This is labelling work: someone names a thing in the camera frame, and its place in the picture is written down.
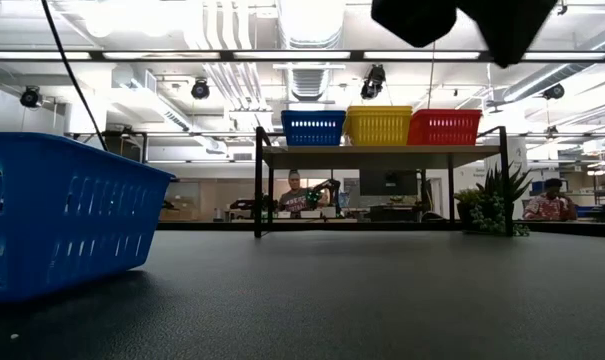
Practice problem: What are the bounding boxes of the brown cardboard box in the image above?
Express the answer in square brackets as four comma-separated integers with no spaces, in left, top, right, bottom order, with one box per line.
[159,199,193,222]

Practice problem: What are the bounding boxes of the silver spiral air duct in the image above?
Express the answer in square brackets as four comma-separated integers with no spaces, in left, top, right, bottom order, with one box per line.
[289,64,329,103]

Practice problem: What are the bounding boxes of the white ceiling pipe bundle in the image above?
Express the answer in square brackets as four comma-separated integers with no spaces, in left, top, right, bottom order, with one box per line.
[201,0,276,114]

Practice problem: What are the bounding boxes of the small leafy potted plant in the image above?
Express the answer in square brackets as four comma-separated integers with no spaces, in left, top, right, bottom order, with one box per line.
[453,187,483,234]

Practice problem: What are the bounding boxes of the black framed ceiling light bar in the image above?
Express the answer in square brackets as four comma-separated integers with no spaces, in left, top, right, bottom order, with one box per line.
[0,48,605,64]

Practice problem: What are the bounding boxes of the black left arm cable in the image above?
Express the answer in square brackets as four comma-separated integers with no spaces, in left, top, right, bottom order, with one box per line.
[40,0,109,152]

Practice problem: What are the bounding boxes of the grey diagonal ceiling duct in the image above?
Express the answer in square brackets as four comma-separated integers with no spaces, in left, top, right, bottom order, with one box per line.
[501,24,605,104]

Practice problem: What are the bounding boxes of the wooden shelf with black legs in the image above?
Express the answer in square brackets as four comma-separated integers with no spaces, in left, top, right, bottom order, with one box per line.
[253,125,514,239]

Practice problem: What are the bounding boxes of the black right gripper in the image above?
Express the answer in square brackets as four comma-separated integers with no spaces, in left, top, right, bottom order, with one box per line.
[370,0,561,69]

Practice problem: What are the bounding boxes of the black monitor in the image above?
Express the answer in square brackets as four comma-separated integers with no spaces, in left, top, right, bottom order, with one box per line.
[359,169,420,197]

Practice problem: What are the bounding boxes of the spiky green potted plant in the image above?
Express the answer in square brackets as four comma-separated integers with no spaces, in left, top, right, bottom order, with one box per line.
[469,162,533,238]

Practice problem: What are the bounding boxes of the person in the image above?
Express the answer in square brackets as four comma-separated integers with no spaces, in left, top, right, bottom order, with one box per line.
[277,169,329,220]
[521,177,579,222]

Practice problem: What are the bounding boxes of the black table mat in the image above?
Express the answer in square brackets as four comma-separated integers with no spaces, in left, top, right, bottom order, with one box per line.
[0,229,605,360]

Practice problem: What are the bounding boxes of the large white round duct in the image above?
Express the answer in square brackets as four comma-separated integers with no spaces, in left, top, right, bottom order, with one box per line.
[275,0,348,49]

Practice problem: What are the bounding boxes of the black ceiling spotlight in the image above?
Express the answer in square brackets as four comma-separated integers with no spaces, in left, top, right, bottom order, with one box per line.
[19,85,44,110]
[190,78,212,101]
[360,63,387,100]
[541,82,567,101]

